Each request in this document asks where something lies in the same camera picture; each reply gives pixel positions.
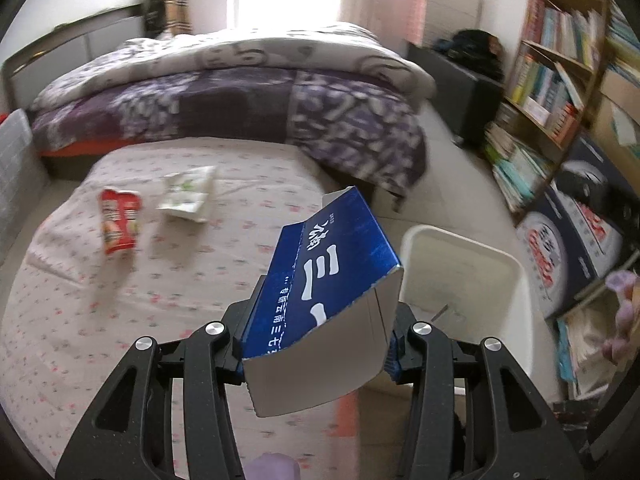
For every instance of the pile of leaning books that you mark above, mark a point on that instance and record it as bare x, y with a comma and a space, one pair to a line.
520, 165

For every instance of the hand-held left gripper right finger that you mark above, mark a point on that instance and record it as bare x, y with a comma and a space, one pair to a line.
392, 360

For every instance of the black bag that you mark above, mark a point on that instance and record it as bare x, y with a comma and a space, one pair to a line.
475, 45

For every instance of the grey ribbed storage box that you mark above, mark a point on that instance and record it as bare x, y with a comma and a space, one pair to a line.
15, 170

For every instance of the person's left hand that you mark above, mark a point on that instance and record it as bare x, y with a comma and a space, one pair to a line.
272, 467

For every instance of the black cabinet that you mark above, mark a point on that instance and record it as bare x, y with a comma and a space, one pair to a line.
465, 105

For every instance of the orange-red sheet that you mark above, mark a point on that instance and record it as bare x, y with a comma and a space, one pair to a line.
75, 152

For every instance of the purple and grey patterned quilt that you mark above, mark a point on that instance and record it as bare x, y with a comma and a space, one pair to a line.
225, 105

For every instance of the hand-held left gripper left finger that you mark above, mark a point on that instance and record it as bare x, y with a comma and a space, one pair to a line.
235, 330

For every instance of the blue open-ended carton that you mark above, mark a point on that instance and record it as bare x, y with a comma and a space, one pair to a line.
325, 280

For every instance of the wooden bookshelf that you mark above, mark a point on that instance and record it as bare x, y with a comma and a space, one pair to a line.
597, 60

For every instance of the dark metal bed frame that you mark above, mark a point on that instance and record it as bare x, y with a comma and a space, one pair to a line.
75, 25

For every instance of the dark blue printed carton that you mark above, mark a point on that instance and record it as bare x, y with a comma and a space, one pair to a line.
565, 250

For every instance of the white plastic bin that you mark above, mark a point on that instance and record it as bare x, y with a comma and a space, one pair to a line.
465, 270

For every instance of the person's right hand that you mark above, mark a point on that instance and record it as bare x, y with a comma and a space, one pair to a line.
622, 285

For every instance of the white and green packet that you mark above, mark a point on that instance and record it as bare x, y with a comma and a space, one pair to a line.
187, 192

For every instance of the large brown cardboard box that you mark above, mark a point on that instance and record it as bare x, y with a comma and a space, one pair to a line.
620, 115

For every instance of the row of upright books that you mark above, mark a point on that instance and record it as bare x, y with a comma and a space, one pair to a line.
540, 95
560, 30

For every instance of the red snack packet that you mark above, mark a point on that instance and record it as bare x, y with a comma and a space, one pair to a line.
120, 220

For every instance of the pink and white box stack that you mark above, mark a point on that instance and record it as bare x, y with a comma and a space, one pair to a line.
440, 10

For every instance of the stack of papers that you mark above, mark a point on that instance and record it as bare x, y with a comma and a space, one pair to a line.
585, 340

